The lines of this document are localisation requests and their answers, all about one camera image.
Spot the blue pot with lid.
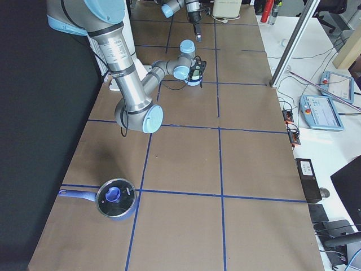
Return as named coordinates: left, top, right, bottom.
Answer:
left=58, top=178, right=138, bottom=221

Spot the red bottle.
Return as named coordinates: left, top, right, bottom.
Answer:
left=260, top=0, right=274, bottom=23

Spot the far teach pendant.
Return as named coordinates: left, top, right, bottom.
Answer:
left=319, top=71, right=355, bottom=103

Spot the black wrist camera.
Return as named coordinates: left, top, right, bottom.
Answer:
left=189, top=55, right=206, bottom=82

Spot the aluminium frame post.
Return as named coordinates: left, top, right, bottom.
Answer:
left=270, top=0, right=320, bottom=88

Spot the near teach pendant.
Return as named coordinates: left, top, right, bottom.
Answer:
left=299, top=95, right=344, bottom=132

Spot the black box with label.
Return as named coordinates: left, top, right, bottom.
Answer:
left=295, top=158, right=322, bottom=204

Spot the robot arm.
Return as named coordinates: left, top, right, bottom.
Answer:
left=46, top=1, right=206, bottom=136
left=155, top=0, right=202, bottom=42

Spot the orange black connector block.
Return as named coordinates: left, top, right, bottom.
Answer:
left=287, top=124, right=301, bottom=148
left=282, top=109, right=294, bottom=124

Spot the teach pendant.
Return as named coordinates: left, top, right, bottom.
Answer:
left=319, top=71, right=355, bottom=103
left=299, top=95, right=344, bottom=132

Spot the black monitor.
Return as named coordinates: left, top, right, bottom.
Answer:
left=331, top=156, right=361, bottom=230

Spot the beige box device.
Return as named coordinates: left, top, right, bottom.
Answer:
left=212, top=0, right=242, bottom=19

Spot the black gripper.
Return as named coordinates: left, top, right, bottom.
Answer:
left=187, top=10, right=202, bottom=42

